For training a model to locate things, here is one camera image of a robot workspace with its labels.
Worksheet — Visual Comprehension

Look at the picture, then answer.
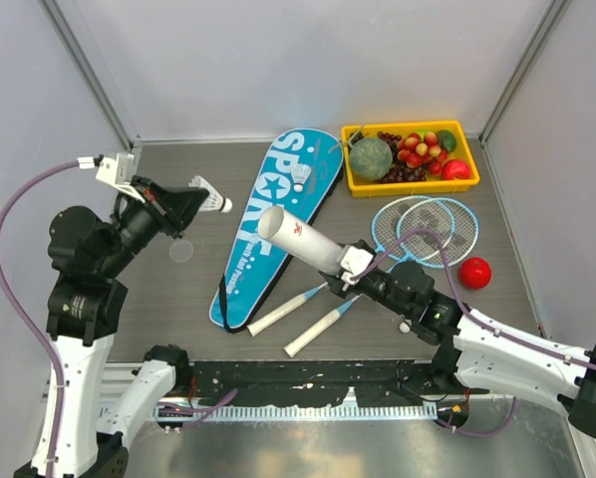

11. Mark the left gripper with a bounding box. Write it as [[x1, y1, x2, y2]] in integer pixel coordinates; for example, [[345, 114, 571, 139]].
[[100, 171, 210, 273]]

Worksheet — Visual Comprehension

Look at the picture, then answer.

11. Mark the shuttlecock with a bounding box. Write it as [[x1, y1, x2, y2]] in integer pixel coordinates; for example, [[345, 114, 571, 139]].
[[290, 162, 312, 193], [399, 322, 411, 334], [188, 175, 233, 213]]

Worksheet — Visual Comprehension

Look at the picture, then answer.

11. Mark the clear tube lid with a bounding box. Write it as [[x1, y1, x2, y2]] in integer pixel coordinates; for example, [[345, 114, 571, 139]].
[[168, 239, 194, 263]]

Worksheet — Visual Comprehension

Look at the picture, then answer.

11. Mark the white shuttlecock tube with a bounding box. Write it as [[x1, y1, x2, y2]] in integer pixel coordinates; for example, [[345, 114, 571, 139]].
[[257, 206, 343, 275]]

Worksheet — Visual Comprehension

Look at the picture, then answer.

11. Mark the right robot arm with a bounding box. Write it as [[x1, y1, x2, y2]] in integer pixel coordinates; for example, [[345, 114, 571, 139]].
[[325, 261, 596, 439]]

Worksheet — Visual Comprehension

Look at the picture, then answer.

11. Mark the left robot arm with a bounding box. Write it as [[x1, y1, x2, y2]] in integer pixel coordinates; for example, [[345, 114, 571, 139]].
[[14, 177, 209, 477]]

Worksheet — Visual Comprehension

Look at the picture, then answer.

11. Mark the left blue badminton racket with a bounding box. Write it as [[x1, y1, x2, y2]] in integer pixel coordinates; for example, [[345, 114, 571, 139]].
[[247, 196, 456, 337]]

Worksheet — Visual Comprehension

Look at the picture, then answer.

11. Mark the blue badminton racket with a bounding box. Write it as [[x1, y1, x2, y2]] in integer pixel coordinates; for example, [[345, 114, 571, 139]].
[[247, 196, 456, 337], [282, 197, 479, 359]]

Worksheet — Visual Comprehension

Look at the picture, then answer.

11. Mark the right blue badminton racket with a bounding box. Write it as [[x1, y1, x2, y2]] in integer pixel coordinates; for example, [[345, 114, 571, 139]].
[[282, 197, 479, 359]]

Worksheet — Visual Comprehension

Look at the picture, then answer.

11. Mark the yellow plastic tray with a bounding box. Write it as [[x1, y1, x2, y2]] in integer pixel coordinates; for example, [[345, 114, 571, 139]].
[[341, 119, 480, 197]]

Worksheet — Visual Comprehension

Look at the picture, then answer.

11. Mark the shuttlecock on racket bag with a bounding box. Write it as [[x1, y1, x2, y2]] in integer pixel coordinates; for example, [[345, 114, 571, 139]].
[[290, 162, 312, 193]]

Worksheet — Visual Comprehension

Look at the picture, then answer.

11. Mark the blue racket bag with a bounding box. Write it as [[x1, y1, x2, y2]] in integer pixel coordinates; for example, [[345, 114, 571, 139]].
[[208, 128, 344, 334]]

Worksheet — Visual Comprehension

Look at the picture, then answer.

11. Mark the dark grape bunch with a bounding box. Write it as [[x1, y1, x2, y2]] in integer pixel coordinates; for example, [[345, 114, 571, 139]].
[[377, 131, 427, 183]]

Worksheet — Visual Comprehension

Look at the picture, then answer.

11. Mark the green melon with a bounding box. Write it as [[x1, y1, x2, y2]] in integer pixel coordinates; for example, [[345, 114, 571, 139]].
[[349, 137, 393, 181]]

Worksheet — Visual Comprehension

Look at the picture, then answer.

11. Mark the red apple on table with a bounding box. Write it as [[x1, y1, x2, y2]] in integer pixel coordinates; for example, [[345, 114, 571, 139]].
[[458, 257, 492, 290]]

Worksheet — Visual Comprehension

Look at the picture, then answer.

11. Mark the red cherry cluster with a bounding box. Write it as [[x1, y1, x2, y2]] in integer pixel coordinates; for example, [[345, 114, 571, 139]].
[[408, 130, 450, 176]]

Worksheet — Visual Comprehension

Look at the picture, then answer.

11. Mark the red apple in tray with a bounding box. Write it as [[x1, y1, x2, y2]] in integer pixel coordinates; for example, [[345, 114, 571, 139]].
[[441, 159, 471, 180]]

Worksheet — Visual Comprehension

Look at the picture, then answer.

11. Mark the green lime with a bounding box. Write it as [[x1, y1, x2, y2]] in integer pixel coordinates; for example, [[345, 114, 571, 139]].
[[437, 129, 457, 153]]

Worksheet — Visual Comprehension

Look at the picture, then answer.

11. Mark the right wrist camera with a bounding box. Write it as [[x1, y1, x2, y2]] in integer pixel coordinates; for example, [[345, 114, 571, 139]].
[[338, 245, 375, 285]]

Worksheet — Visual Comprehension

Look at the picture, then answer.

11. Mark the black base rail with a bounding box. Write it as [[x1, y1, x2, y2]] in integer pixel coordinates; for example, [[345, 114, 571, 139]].
[[148, 358, 471, 424]]

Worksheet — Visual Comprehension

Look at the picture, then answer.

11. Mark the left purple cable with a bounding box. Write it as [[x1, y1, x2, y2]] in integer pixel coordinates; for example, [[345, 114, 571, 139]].
[[0, 159, 100, 472]]

